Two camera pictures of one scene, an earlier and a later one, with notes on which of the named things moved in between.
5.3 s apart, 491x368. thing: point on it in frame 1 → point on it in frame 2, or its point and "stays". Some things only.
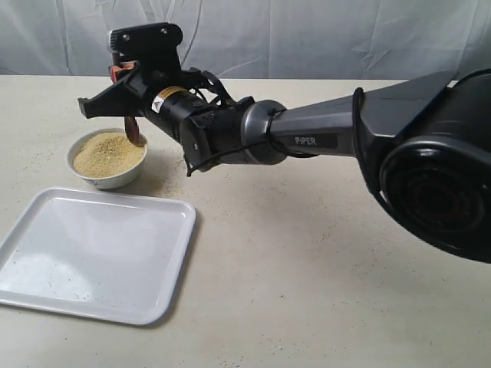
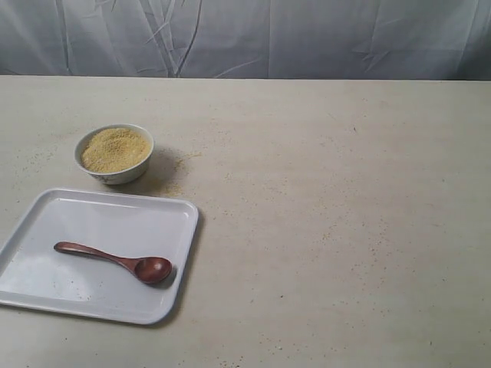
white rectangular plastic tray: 101,254 stays
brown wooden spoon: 133,131 → 148,270
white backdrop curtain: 397,40 stays
